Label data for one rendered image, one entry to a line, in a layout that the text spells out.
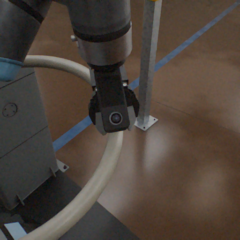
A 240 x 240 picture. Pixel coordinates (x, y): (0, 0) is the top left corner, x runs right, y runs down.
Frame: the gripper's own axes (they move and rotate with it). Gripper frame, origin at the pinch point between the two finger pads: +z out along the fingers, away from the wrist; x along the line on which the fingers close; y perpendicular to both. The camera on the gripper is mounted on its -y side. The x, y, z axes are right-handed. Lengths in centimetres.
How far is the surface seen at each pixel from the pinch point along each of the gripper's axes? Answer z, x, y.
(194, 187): 117, -49, 30
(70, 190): 108, 33, 41
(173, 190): 115, -34, 29
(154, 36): 52, -41, 112
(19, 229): 15.3, 26.5, -11.6
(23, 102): 45, 42, 63
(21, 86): 37, 40, 66
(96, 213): 106, 18, 22
